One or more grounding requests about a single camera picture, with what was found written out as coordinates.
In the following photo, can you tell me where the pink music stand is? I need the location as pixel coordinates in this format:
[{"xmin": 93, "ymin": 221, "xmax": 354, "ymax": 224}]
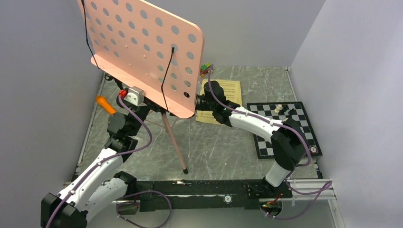
[{"xmin": 77, "ymin": 0, "xmax": 205, "ymax": 175}]

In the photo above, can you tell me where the orange toy microphone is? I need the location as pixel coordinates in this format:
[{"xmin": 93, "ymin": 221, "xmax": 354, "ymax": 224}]
[{"xmin": 96, "ymin": 95, "xmax": 117, "ymax": 115}]

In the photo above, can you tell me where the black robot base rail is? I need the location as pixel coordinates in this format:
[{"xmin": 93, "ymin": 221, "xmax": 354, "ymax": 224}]
[{"xmin": 119, "ymin": 179, "xmax": 293, "ymax": 212}]

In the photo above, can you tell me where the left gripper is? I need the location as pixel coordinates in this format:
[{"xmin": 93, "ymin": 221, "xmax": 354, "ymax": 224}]
[{"xmin": 129, "ymin": 83, "xmax": 166, "ymax": 136}]

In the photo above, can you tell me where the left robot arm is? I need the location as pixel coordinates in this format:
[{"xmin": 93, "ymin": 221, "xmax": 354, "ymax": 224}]
[{"xmin": 40, "ymin": 98, "xmax": 165, "ymax": 228}]

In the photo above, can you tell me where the white chess piece upper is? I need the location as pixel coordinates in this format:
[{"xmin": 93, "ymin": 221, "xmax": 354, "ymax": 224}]
[{"xmin": 274, "ymin": 104, "xmax": 283, "ymax": 114}]

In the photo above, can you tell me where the red green brick car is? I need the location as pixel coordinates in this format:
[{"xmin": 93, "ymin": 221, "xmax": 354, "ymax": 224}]
[{"xmin": 200, "ymin": 63, "xmax": 211, "ymax": 78}]

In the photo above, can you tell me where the black microphone stand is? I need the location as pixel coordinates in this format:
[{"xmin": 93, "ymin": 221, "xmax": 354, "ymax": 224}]
[{"xmin": 105, "ymin": 71, "xmax": 126, "ymax": 108}]

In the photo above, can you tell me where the yellow sheet music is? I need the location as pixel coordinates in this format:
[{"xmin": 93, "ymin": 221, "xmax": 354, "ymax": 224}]
[{"xmin": 195, "ymin": 79, "xmax": 242, "ymax": 125}]

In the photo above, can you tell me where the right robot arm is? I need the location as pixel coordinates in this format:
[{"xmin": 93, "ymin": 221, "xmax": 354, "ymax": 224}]
[{"xmin": 196, "ymin": 80, "xmax": 311, "ymax": 197}]

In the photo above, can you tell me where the black white chessboard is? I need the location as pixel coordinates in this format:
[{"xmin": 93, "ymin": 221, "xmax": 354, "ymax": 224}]
[{"xmin": 247, "ymin": 101, "xmax": 323, "ymax": 160}]

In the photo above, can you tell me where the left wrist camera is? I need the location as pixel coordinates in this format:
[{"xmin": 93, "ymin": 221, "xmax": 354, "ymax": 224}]
[{"xmin": 118, "ymin": 86, "xmax": 145, "ymax": 107}]

